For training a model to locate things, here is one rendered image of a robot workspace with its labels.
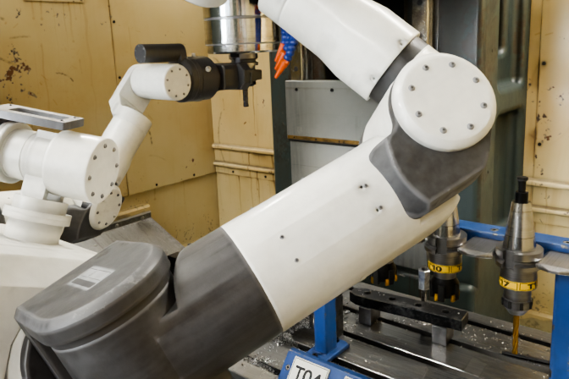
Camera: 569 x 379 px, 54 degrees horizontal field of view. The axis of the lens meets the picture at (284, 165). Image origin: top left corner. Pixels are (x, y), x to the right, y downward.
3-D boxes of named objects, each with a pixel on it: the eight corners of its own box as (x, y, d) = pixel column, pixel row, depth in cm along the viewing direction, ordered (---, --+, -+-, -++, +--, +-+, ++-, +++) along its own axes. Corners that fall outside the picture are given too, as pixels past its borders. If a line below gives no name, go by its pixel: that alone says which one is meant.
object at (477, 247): (489, 261, 79) (489, 256, 79) (453, 254, 82) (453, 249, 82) (506, 247, 84) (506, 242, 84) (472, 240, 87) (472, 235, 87)
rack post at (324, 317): (322, 368, 109) (317, 222, 103) (301, 359, 112) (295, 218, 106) (350, 346, 117) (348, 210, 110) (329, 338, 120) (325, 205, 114)
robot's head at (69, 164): (72, 225, 51) (96, 132, 52) (-25, 203, 53) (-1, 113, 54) (105, 227, 58) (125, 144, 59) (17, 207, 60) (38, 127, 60)
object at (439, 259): (464, 265, 88) (465, 245, 88) (457, 276, 84) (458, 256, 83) (433, 260, 91) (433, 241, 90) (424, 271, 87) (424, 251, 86)
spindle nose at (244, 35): (292, 50, 125) (290, -6, 122) (256, 52, 111) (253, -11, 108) (231, 52, 132) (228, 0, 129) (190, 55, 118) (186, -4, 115)
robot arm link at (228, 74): (251, 51, 114) (209, 52, 105) (254, 98, 116) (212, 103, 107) (209, 52, 122) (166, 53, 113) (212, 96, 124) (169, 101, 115)
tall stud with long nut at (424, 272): (426, 324, 124) (427, 269, 122) (415, 321, 126) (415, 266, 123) (432, 319, 126) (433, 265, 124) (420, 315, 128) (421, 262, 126)
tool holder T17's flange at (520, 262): (550, 263, 79) (551, 247, 79) (529, 276, 76) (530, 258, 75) (509, 252, 84) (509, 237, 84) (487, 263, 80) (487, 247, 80)
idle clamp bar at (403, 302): (460, 350, 113) (461, 321, 112) (346, 319, 128) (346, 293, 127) (468, 339, 117) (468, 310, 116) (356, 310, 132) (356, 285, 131)
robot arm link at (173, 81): (212, 102, 107) (165, 108, 99) (175, 100, 114) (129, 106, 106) (209, 42, 105) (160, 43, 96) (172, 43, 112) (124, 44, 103)
